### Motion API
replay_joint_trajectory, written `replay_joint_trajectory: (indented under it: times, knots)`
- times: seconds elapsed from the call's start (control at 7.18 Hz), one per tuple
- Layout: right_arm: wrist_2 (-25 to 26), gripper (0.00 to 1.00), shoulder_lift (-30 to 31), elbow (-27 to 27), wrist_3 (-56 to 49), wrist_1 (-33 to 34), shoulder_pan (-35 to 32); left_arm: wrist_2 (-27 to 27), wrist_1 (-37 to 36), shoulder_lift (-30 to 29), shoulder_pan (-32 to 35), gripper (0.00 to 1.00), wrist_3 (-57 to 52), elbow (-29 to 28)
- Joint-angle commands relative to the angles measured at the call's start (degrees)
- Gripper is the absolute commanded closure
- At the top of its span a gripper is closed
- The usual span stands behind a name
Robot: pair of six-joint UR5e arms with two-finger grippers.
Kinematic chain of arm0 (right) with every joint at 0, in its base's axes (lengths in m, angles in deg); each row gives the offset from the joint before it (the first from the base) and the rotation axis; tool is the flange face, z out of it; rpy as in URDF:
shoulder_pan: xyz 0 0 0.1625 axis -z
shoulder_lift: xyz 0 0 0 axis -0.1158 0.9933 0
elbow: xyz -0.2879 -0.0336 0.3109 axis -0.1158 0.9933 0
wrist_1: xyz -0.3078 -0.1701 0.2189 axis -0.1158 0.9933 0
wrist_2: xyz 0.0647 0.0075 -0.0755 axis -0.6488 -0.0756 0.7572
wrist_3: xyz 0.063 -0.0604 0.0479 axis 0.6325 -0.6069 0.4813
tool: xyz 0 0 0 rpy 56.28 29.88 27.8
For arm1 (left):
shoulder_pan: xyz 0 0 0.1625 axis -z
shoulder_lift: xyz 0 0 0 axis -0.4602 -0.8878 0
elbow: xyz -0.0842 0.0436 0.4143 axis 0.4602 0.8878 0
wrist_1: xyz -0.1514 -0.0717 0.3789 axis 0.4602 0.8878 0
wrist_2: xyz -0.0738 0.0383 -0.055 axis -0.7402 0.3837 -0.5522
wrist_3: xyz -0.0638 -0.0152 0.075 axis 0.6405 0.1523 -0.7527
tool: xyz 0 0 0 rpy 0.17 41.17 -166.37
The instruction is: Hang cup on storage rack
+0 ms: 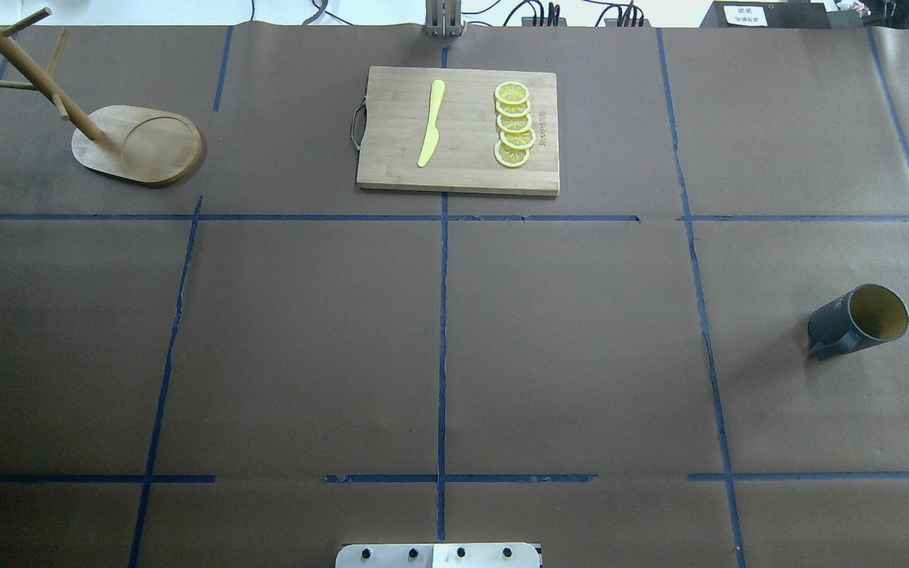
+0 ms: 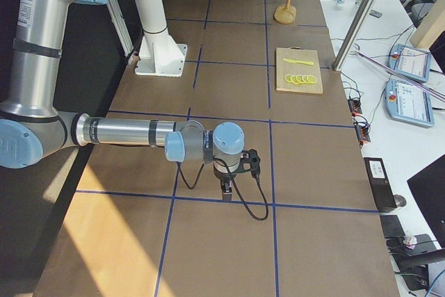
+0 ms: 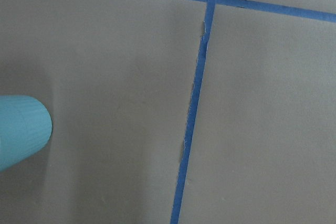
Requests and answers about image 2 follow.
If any wooden cup storage rack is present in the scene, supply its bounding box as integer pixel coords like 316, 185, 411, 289
273, 0, 296, 24

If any black rectangular box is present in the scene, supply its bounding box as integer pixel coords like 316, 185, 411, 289
364, 157, 397, 213

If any aluminium frame post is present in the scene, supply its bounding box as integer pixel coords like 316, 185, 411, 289
332, 0, 375, 72

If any metal reacher grabber stick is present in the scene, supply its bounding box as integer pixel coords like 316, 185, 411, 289
355, 43, 444, 101

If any black computer mouse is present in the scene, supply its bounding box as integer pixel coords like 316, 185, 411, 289
394, 194, 407, 209

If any near teach pendant tablet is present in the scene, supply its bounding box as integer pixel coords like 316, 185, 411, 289
385, 79, 435, 128

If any black monitor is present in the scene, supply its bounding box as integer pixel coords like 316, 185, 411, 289
407, 157, 445, 247

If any yellow plastic knife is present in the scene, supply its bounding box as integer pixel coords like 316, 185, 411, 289
282, 58, 315, 66

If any bamboo cutting board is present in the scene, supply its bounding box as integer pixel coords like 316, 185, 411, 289
275, 47, 323, 95

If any white pillar with base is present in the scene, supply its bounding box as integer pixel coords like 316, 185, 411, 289
135, 0, 188, 77

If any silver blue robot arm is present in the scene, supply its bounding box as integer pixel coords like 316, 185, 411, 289
1, 0, 247, 201

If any far teach pendant tablet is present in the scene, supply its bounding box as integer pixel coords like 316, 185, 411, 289
388, 44, 432, 83

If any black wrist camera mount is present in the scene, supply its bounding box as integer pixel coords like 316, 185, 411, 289
239, 149, 261, 179

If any teach pendant tablet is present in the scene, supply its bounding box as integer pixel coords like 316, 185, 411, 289
388, 44, 432, 83
385, 79, 435, 128

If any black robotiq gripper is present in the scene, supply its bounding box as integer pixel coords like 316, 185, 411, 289
213, 168, 235, 202

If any orange black electronics module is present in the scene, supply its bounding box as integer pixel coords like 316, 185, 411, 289
347, 98, 362, 116

